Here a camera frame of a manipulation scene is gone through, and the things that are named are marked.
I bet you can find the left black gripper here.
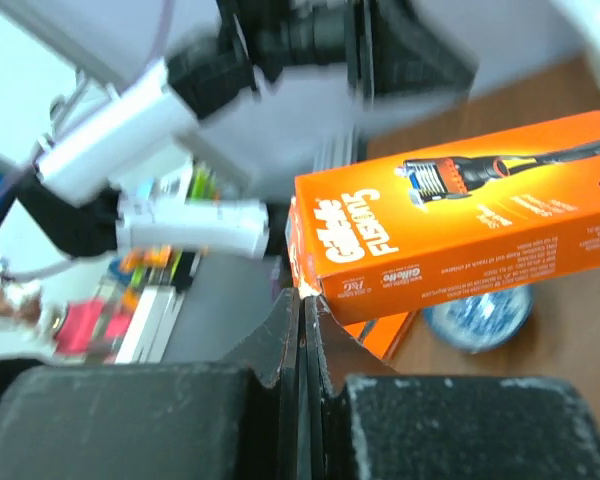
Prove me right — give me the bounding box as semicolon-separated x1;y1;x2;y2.
217;1;375;95

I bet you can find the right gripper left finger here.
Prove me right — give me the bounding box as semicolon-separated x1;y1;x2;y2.
0;289;300;480

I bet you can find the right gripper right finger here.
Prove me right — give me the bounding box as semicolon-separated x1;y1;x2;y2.
303;297;600;479

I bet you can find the blue patterned small bowl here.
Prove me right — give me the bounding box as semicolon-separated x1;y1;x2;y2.
422;285;534;353

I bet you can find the orange razor package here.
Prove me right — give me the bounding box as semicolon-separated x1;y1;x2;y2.
344;310;420;363
288;111;600;325

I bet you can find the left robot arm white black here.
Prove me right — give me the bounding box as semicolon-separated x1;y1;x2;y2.
15;1;363;259

